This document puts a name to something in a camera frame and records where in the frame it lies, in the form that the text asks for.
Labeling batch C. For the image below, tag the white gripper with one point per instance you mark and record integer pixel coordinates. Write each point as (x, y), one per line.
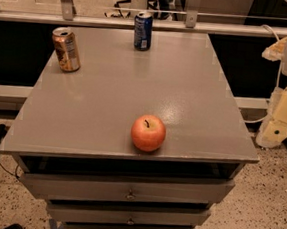
(273, 131)

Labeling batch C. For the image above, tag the blue pepsi can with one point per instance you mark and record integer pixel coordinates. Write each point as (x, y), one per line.
(143, 31)

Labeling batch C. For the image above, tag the gold soda can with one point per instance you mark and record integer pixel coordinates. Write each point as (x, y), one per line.
(64, 41)

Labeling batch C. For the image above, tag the red apple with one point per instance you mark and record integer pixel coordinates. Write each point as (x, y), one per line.
(148, 133)

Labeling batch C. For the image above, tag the grey drawer cabinet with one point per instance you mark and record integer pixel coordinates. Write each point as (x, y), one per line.
(80, 123)

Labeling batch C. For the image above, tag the grey metal railing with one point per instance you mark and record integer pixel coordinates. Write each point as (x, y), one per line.
(213, 15)

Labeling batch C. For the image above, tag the middle grey drawer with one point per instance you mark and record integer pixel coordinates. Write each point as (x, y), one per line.
(128, 215)

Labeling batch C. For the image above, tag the top grey drawer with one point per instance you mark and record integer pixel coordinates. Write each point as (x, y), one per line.
(131, 189)

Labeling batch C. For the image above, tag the black shoe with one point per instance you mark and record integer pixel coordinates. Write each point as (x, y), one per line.
(14, 226)

